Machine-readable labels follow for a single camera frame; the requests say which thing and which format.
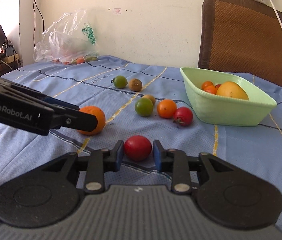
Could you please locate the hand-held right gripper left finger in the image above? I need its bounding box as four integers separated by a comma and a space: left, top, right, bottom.
41, 140, 124, 194

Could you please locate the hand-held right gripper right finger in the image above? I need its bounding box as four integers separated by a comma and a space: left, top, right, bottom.
152, 140, 234, 194

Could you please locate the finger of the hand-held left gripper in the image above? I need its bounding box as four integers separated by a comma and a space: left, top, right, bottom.
11, 84, 80, 111
53, 105, 98, 132

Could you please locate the large orange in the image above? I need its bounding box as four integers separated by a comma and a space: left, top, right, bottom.
77, 106, 106, 136

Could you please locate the smooth red tomato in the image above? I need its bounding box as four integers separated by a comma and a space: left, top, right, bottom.
123, 135, 152, 162

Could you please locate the red tomato with stem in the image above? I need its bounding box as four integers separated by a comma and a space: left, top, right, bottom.
172, 107, 193, 127

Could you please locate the medium orange tomato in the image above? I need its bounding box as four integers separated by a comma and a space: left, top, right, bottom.
157, 99, 177, 119

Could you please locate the green round fruit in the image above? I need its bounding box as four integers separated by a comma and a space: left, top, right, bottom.
134, 97, 154, 117
111, 76, 128, 89

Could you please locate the brown round fruit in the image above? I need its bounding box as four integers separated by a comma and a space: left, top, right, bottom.
128, 79, 142, 92
142, 94, 156, 105

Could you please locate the light green plastic bowl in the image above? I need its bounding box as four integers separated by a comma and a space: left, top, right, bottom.
180, 67, 278, 127

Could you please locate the yellow wooden box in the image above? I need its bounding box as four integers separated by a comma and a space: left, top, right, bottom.
1, 54, 19, 63

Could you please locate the clear plastic bag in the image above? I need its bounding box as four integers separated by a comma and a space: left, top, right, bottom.
33, 8, 99, 64

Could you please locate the blue checked tablecloth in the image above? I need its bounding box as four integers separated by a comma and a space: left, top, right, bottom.
0, 55, 282, 240

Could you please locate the yellow mango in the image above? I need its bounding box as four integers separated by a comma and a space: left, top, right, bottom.
216, 81, 249, 101

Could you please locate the brown woven chair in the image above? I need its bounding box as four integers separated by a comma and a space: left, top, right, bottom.
197, 0, 282, 93

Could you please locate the thin brown wall cable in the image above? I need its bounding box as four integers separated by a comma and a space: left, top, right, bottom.
30, 0, 45, 34

